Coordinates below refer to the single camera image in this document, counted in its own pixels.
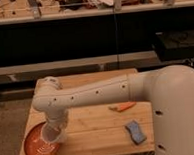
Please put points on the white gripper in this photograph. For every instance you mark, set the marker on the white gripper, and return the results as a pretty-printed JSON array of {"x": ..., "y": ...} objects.
[{"x": 54, "y": 131}]

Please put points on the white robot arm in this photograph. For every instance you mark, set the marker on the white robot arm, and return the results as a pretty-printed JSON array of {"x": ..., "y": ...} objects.
[{"x": 170, "y": 90}]

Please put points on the wooden table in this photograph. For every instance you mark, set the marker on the wooden table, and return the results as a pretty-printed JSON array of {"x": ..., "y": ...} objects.
[{"x": 97, "y": 130}]

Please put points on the orange carrot toy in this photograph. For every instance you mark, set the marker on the orange carrot toy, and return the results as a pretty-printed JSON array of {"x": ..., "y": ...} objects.
[{"x": 122, "y": 106}]

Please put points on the blue sponge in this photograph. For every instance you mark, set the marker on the blue sponge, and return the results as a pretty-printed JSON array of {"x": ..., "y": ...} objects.
[{"x": 135, "y": 132}]

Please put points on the long shelf bench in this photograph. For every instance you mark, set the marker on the long shelf bench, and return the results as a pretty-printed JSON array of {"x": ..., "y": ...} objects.
[{"x": 27, "y": 11}]

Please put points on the black bin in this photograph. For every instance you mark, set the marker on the black bin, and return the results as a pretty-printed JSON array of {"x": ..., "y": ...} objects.
[{"x": 171, "y": 46}]

